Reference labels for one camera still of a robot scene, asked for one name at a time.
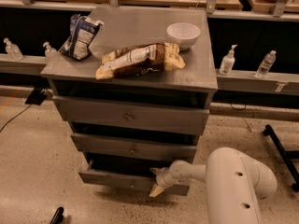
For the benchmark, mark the brown yellow chip bag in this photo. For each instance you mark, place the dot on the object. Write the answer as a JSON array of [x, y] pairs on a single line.
[[139, 60]]

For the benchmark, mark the black floor box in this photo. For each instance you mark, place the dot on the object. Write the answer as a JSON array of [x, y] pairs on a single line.
[[36, 97]]

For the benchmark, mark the grey middle drawer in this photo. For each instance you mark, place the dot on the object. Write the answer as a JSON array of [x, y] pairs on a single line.
[[132, 148]]

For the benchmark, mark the grey top drawer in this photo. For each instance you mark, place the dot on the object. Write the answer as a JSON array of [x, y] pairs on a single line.
[[159, 118]]

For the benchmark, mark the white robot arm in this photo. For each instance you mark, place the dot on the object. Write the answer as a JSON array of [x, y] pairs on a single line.
[[235, 182]]

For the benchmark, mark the clear water bottle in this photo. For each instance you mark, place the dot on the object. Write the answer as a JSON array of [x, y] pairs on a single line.
[[266, 64]]

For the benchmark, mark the blue white snack bag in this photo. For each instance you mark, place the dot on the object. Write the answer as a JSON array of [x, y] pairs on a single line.
[[82, 32]]

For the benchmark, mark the black object bottom edge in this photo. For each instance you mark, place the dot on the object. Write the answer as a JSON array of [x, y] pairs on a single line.
[[58, 216]]

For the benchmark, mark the clear sanitizer bottle near cabinet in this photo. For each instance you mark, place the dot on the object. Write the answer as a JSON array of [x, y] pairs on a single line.
[[49, 50]]

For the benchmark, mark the white pump bottle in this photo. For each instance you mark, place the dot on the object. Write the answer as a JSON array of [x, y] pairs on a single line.
[[228, 62]]

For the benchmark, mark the black stand leg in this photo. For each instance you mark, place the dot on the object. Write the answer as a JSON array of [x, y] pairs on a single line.
[[287, 155]]

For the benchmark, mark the grey drawer cabinet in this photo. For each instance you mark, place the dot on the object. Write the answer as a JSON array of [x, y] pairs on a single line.
[[192, 86]]

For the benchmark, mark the grey drawer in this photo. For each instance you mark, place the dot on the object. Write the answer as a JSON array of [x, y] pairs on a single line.
[[159, 118], [132, 148], [120, 172]]

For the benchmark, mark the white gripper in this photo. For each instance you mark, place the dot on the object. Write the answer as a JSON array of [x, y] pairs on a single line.
[[163, 179]]

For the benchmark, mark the grey bottom drawer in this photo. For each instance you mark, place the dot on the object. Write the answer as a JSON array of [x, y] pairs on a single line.
[[120, 172]]

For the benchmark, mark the white bowl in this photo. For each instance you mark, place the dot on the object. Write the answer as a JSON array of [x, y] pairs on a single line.
[[182, 33]]

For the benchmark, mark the clear sanitizer bottle far left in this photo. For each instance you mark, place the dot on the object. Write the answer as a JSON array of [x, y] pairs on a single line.
[[13, 50]]

